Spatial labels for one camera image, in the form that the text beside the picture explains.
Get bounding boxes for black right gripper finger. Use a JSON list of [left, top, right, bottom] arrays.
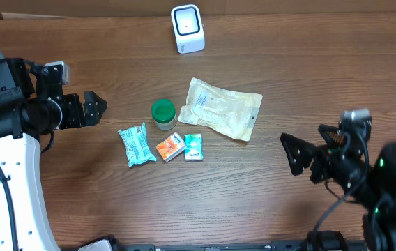
[[318, 124, 347, 146], [280, 133, 317, 176]]

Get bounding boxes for teal tissue packet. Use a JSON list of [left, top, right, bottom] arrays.
[[118, 123, 157, 167]]

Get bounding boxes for green lid jar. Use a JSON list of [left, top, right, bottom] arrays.
[[151, 99, 177, 130]]

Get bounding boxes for beige plastic pouch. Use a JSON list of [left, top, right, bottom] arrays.
[[178, 78, 263, 142]]

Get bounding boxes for orange snack packet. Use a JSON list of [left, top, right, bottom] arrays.
[[156, 132, 185, 162]]

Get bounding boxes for small teal tissue pack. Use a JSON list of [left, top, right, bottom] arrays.
[[184, 134, 204, 162]]

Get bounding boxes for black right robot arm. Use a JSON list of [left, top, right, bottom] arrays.
[[280, 119, 396, 250]]

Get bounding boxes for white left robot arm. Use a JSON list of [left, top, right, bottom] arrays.
[[0, 58, 107, 250]]

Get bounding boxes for white barcode scanner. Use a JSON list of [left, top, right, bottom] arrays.
[[171, 4, 206, 54]]

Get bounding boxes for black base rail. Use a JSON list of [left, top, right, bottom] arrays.
[[61, 235, 369, 251]]

